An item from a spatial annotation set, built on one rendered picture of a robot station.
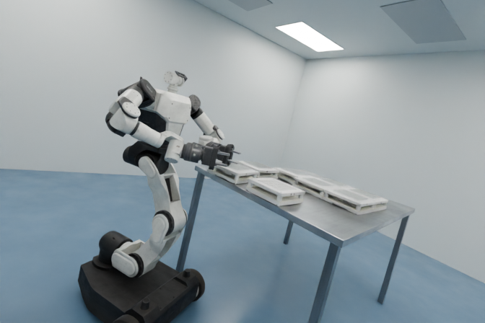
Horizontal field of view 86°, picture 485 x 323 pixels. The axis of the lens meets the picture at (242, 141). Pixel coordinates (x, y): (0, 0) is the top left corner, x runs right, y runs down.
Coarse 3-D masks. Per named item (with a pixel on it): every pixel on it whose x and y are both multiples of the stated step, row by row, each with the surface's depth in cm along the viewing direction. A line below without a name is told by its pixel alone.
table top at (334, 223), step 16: (208, 176) 172; (320, 176) 272; (240, 192) 151; (272, 208) 134; (288, 208) 134; (304, 208) 140; (320, 208) 148; (336, 208) 157; (400, 208) 202; (304, 224) 121; (320, 224) 121; (336, 224) 127; (352, 224) 133; (368, 224) 139; (384, 224) 152; (336, 240) 110; (352, 240) 116
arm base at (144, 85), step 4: (140, 80) 127; (144, 80) 129; (140, 84) 126; (144, 84) 127; (148, 84) 131; (140, 88) 126; (144, 88) 126; (148, 88) 129; (152, 88) 134; (120, 92) 128; (144, 92) 127; (148, 92) 128; (152, 92) 132; (148, 96) 128; (152, 96) 131; (144, 100) 131; (148, 100) 130; (152, 100) 130; (144, 104) 131; (148, 104) 131
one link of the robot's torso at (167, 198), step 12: (144, 156) 147; (144, 168) 146; (156, 168) 144; (168, 168) 158; (156, 180) 144; (168, 180) 154; (156, 192) 147; (168, 192) 152; (156, 204) 147; (168, 204) 143; (180, 204) 151; (168, 216) 141; (180, 216) 147; (180, 228) 148
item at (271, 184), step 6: (252, 180) 147; (258, 180) 150; (264, 180) 154; (270, 180) 157; (276, 180) 161; (258, 186) 143; (264, 186) 141; (270, 186) 142; (276, 186) 146; (282, 186) 149; (288, 186) 153; (276, 192) 135; (282, 192) 136; (288, 192) 139; (294, 192) 142; (300, 192) 146
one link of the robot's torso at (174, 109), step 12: (156, 96) 138; (168, 96) 138; (180, 96) 149; (144, 108) 141; (156, 108) 137; (168, 108) 138; (180, 108) 147; (144, 120) 143; (156, 120) 139; (168, 120) 141; (180, 120) 150; (180, 132) 155
